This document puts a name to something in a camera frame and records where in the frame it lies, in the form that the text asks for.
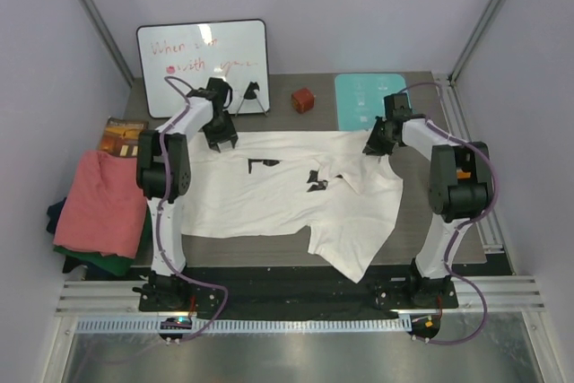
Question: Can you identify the white t shirt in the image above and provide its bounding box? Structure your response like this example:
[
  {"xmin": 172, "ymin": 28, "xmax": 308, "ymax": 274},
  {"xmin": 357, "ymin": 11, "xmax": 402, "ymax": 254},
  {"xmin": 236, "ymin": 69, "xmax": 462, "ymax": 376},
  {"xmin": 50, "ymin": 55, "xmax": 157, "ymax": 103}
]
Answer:
[{"xmin": 181, "ymin": 131, "xmax": 403, "ymax": 283}]

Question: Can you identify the red brown cube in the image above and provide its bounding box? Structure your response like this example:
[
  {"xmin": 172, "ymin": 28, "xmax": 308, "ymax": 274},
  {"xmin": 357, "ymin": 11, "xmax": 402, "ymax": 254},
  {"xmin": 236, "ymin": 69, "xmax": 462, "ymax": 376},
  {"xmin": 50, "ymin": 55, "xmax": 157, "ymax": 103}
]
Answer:
[{"xmin": 291, "ymin": 87, "xmax": 316, "ymax": 114}]

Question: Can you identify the small white whiteboard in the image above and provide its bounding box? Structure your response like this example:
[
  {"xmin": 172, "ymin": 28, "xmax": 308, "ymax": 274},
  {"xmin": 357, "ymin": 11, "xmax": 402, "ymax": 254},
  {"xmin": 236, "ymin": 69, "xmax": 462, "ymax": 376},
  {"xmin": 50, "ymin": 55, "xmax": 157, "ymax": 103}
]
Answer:
[{"xmin": 136, "ymin": 19, "xmax": 270, "ymax": 118}]

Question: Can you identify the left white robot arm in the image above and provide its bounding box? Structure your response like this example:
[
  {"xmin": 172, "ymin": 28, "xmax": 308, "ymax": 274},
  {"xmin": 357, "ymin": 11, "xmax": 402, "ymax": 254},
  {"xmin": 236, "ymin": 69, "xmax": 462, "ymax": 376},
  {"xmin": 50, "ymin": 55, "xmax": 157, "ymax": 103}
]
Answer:
[{"xmin": 135, "ymin": 76, "xmax": 238, "ymax": 310}]

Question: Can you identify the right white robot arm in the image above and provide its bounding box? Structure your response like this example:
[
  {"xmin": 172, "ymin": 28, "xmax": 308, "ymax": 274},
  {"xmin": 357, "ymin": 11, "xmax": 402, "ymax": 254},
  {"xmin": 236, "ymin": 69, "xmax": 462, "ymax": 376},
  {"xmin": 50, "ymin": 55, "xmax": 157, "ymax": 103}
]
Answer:
[{"xmin": 363, "ymin": 92, "xmax": 495, "ymax": 309}]

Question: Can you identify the teal cutting board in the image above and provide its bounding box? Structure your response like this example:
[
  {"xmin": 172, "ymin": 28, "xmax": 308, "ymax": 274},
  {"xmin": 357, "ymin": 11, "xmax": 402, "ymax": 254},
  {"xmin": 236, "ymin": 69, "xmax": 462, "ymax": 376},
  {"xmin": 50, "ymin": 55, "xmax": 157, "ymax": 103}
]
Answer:
[{"xmin": 335, "ymin": 73, "xmax": 406, "ymax": 131}]

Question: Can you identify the brown book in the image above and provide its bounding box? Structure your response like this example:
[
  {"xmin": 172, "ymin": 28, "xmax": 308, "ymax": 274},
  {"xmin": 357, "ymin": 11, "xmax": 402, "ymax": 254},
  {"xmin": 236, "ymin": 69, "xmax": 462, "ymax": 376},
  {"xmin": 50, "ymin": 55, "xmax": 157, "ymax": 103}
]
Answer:
[{"xmin": 98, "ymin": 118, "xmax": 149, "ymax": 158}]

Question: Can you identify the pink folded t shirt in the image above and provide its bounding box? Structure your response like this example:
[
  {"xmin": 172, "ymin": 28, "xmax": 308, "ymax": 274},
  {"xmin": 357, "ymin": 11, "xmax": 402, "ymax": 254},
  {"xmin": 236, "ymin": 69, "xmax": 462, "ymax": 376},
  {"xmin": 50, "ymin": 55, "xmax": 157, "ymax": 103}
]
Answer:
[{"xmin": 54, "ymin": 151, "xmax": 147, "ymax": 258}]

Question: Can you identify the green folded t shirt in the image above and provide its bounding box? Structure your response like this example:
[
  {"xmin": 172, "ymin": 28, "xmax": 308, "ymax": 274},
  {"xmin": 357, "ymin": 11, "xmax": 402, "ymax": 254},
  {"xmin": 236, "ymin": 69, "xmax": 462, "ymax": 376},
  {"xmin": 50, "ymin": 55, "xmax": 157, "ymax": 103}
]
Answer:
[{"xmin": 53, "ymin": 212, "xmax": 152, "ymax": 276}]

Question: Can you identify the right aluminium rail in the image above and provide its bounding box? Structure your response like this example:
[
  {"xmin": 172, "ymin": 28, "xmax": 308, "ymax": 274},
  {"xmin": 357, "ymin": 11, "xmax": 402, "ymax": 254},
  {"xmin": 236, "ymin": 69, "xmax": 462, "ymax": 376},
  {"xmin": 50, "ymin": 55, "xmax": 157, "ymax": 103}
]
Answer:
[{"xmin": 431, "ymin": 72, "xmax": 505, "ymax": 253}]

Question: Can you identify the aluminium rail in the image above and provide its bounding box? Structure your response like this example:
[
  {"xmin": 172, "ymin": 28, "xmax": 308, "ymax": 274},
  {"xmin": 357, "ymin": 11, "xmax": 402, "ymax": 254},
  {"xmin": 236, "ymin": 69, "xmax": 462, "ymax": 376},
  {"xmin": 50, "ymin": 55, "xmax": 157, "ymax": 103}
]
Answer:
[
  {"xmin": 57, "ymin": 275, "xmax": 545, "ymax": 315},
  {"xmin": 431, "ymin": 72, "xmax": 505, "ymax": 253}
]

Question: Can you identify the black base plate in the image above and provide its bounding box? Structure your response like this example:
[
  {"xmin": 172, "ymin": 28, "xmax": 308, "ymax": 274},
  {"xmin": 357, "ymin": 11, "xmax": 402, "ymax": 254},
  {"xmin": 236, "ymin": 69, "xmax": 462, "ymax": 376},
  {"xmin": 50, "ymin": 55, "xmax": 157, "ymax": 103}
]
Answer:
[{"xmin": 140, "ymin": 265, "xmax": 459, "ymax": 321}]

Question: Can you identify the front aluminium rail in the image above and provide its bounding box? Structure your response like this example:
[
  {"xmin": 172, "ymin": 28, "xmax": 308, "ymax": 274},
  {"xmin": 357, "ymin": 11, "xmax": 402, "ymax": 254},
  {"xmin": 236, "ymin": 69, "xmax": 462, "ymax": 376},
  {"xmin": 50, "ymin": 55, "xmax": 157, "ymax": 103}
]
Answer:
[{"xmin": 57, "ymin": 275, "xmax": 545, "ymax": 315}]

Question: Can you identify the left aluminium frame post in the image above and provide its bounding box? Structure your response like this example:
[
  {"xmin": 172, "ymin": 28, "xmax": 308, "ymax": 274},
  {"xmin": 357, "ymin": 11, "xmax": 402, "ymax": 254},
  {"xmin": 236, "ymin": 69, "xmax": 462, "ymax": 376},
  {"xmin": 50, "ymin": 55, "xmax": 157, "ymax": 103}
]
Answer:
[{"xmin": 79, "ymin": 0, "xmax": 135, "ymax": 87}]

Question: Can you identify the aluminium frame post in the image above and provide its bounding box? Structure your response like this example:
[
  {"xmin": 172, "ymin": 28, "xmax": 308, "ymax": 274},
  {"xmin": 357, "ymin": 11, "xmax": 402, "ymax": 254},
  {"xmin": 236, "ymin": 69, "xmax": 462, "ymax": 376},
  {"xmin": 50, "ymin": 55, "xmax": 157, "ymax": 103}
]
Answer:
[
  {"xmin": 448, "ymin": 0, "xmax": 506, "ymax": 86},
  {"xmin": 79, "ymin": 0, "xmax": 135, "ymax": 87}
]

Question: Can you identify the right aluminium frame post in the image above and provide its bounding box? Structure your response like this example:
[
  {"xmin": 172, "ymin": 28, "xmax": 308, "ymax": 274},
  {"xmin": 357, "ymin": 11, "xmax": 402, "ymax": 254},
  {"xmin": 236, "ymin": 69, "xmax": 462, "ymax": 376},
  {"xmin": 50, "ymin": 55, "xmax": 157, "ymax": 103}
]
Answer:
[{"xmin": 448, "ymin": 0, "xmax": 506, "ymax": 86}]

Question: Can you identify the perforated cable tray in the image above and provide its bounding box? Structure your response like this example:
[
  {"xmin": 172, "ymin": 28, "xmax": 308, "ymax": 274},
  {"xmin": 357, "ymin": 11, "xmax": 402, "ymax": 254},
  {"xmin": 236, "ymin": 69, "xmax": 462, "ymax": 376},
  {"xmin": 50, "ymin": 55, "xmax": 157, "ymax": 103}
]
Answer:
[{"xmin": 75, "ymin": 315, "xmax": 412, "ymax": 335}]

